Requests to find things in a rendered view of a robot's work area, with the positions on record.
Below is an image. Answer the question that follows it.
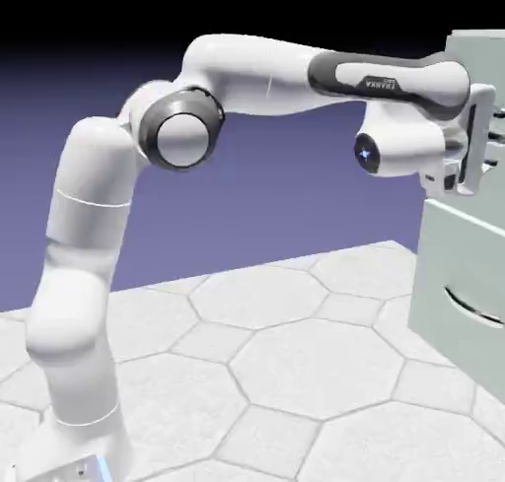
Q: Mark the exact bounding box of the pale green cabinet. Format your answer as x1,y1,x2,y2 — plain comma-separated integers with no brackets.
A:
407,30,505,397

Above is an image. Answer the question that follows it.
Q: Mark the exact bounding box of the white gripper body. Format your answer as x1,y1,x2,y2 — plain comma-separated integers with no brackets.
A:
456,83,497,196

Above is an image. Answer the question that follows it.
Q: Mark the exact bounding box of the pale green drawer front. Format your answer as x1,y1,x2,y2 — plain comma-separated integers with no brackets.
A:
445,30,505,235
407,197,505,397

